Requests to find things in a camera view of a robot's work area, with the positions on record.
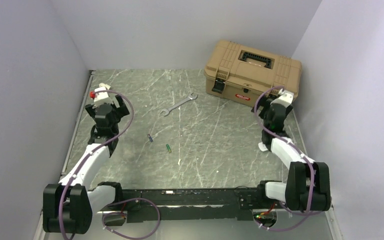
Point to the silver open-end wrench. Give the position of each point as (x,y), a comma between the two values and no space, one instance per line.
(190,97)

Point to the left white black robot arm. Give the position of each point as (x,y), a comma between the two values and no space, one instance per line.
(69,205)

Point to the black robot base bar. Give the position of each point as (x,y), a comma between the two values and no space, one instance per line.
(240,203)

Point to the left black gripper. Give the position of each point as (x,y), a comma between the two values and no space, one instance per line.
(121,111)

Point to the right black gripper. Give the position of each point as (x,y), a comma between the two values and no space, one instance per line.
(264,102)

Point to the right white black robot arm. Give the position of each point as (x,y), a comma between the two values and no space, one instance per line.
(307,187)

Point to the tan plastic toolbox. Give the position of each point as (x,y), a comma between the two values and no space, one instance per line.
(240,73)

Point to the green AAA battery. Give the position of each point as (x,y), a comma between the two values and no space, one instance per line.
(168,148)

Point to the white remote battery cover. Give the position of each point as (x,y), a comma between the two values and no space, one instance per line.
(102,85)

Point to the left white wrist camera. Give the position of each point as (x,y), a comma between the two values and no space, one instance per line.
(100,96)

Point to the white remote control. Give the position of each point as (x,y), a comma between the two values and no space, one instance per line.
(262,147)

